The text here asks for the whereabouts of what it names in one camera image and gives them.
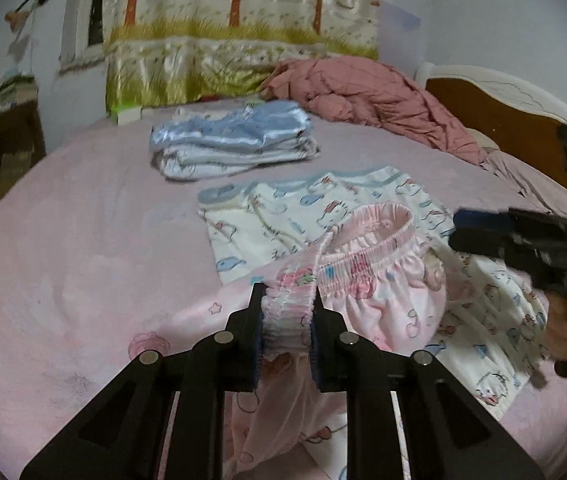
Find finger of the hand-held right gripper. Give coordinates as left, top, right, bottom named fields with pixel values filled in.
left=453, top=209, right=514, bottom=233
left=448, top=229, right=514, bottom=262

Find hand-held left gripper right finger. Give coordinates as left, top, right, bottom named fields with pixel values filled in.
left=310, top=290, right=547, bottom=480

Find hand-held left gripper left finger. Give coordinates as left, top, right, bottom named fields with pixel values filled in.
left=19, top=282, right=267, bottom=480

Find pink printed pants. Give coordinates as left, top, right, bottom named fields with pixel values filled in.
left=228, top=201, right=449, bottom=480

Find white printed pants blue waistband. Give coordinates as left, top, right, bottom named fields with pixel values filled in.
left=197, top=167, right=551, bottom=421

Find folded blue satin pants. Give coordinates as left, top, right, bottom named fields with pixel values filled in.
left=149, top=101, right=311, bottom=153

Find mauve pillow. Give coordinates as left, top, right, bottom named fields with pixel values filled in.
left=466, top=127, right=567, bottom=218

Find white and wooden headboard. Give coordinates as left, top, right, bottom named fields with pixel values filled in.
left=416, top=61, right=567, bottom=171

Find pink quilt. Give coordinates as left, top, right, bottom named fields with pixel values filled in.
left=260, top=56, right=489, bottom=166

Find pink bed sheet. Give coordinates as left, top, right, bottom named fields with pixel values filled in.
left=0, top=105, right=567, bottom=480

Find folded white printed clothes pile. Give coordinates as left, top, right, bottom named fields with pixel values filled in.
left=150, top=105, right=321, bottom=183

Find green and white box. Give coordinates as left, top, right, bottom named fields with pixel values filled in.
left=110, top=102, right=143, bottom=126

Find tree printed satin curtain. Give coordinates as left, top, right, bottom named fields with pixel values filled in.
left=102, top=0, right=381, bottom=111

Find dark wooden side cabinet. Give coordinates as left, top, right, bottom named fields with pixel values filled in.
left=0, top=100, right=46, bottom=241

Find pile of papers and clutter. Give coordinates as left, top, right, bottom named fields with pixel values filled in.
left=0, top=60, right=39, bottom=123

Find white window frame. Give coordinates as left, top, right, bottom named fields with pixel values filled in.
left=58, top=0, right=109, bottom=75

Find pink wall lamp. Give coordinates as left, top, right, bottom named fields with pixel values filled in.
left=4, top=0, right=51, bottom=28

